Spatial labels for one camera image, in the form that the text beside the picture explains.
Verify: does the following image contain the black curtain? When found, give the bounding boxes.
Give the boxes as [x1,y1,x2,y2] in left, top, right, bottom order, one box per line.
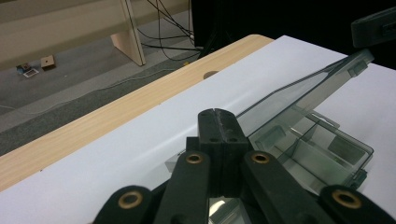
[190,0,396,70]

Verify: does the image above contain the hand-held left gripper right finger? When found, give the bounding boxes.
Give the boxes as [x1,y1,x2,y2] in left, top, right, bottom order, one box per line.
[214,108,253,198]

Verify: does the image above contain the transparent green compartment box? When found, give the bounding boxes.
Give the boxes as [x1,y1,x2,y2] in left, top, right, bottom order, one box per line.
[164,49,375,224]

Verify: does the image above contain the black floor cables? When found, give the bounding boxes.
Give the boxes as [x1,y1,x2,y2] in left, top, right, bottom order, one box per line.
[136,0,204,62]

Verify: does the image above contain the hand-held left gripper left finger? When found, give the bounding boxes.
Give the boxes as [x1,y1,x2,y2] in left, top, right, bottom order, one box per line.
[186,107,224,199]

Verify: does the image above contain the beige wooden desk frame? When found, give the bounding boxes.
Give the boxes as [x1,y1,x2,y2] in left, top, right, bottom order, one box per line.
[0,0,191,71]

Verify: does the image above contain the black metal stand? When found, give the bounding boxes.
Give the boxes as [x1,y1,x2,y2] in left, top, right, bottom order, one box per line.
[198,23,238,59]

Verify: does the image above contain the white paper sheet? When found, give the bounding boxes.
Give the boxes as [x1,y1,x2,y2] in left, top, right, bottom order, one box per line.
[0,35,396,224]

